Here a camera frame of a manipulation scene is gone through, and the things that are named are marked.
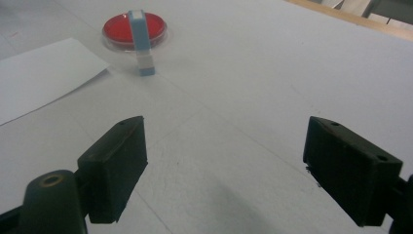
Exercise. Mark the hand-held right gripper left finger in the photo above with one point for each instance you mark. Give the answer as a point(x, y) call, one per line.
point(113, 169)

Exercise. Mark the round red ink pad dish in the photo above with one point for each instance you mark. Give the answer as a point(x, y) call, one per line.
point(118, 31)

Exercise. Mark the large white table cover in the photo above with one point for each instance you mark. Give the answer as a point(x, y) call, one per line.
point(246, 97)

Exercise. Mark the blue and white stamp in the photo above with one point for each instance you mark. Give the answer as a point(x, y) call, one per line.
point(142, 42)

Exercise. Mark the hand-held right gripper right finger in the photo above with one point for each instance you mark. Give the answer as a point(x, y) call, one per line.
point(350, 172)

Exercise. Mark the white paper sheet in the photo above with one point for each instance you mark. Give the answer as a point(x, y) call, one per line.
point(42, 74)

